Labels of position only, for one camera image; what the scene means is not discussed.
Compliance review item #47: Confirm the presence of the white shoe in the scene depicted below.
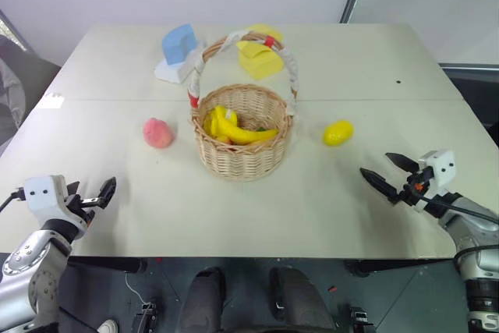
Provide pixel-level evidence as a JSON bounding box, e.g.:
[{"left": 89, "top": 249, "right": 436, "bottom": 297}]
[{"left": 96, "top": 318, "right": 119, "bottom": 333}]

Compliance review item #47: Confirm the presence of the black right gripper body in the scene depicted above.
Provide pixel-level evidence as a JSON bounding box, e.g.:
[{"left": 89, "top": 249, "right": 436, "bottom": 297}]
[{"left": 397, "top": 166, "right": 437, "bottom": 205}]

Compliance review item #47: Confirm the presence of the pink peach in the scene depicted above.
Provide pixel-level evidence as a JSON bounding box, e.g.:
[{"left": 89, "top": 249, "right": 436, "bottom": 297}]
[{"left": 142, "top": 117, "right": 174, "bottom": 150}]

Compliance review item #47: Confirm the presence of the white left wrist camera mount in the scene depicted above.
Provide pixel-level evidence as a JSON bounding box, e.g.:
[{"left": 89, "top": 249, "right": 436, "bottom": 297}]
[{"left": 22, "top": 174, "right": 89, "bottom": 228}]

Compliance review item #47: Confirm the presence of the blue foam block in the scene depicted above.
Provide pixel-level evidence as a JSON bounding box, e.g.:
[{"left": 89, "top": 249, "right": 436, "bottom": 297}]
[{"left": 161, "top": 23, "right": 197, "bottom": 66}]

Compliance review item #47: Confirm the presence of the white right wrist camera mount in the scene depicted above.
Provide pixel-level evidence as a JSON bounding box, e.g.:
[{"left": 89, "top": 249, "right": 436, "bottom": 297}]
[{"left": 413, "top": 149, "right": 458, "bottom": 214}]

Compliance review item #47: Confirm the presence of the yellow lemon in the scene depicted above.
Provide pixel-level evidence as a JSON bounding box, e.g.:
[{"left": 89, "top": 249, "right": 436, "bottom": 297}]
[{"left": 322, "top": 119, "right": 356, "bottom": 148}]

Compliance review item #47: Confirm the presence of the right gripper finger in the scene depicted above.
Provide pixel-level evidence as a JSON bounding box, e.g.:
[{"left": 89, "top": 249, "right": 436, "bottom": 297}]
[
  {"left": 384, "top": 151, "right": 421, "bottom": 173},
  {"left": 359, "top": 167, "right": 402, "bottom": 205}
]

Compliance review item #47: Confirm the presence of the yellow banana bunch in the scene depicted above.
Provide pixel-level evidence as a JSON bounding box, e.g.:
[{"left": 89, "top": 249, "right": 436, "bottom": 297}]
[{"left": 202, "top": 105, "right": 281, "bottom": 147}]

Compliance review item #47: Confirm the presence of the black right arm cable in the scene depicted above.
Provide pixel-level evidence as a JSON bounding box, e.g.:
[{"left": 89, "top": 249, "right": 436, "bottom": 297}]
[{"left": 421, "top": 195, "right": 499, "bottom": 267}]

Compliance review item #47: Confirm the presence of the white floor cable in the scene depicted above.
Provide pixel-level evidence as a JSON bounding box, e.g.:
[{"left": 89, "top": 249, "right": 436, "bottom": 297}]
[{"left": 124, "top": 272, "right": 154, "bottom": 307}]

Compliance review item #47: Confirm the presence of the large yellow foam block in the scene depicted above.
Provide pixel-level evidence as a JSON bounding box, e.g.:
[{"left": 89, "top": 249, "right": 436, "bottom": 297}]
[{"left": 236, "top": 40, "right": 285, "bottom": 81}]

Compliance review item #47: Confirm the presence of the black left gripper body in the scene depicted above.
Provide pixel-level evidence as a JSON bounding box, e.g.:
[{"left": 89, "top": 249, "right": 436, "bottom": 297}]
[{"left": 65, "top": 191, "right": 104, "bottom": 229}]

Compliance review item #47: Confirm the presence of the small yellow foam block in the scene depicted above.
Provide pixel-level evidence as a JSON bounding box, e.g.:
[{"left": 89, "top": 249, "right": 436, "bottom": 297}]
[{"left": 246, "top": 23, "right": 285, "bottom": 43}]

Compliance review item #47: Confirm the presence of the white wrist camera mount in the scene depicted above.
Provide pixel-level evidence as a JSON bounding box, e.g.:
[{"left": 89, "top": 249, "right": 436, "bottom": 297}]
[
  {"left": 413, "top": 149, "right": 458, "bottom": 214},
  {"left": 22, "top": 174, "right": 89, "bottom": 228}
]

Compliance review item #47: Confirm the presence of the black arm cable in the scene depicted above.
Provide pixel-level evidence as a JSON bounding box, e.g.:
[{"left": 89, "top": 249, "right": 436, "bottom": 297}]
[
  {"left": 0, "top": 189, "right": 27, "bottom": 214},
  {"left": 421, "top": 195, "right": 499, "bottom": 267}
]

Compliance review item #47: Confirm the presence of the wicker basket with handle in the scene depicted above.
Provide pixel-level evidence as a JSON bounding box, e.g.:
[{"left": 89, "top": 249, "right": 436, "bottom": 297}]
[{"left": 186, "top": 30, "right": 301, "bottom": 183}]

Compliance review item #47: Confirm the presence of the black table base bar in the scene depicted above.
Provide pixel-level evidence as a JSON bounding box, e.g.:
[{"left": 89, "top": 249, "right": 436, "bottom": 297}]
[
  {"left": 68, "top": 257, "right": 149, "bottom": 275},
  {"left": 343, "top": 259, "right": 458, "bottom": 278}
]

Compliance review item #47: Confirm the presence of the white foam block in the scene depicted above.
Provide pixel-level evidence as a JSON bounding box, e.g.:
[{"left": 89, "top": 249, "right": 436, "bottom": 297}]
[{"left": 153, "top": 39, "right": 207, "bottom": 85}]

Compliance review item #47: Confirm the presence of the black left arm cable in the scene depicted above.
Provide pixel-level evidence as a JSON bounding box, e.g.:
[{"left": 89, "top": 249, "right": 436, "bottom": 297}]
[{"left": 0, "top": 189, "right": 27, "bottom": 214}]

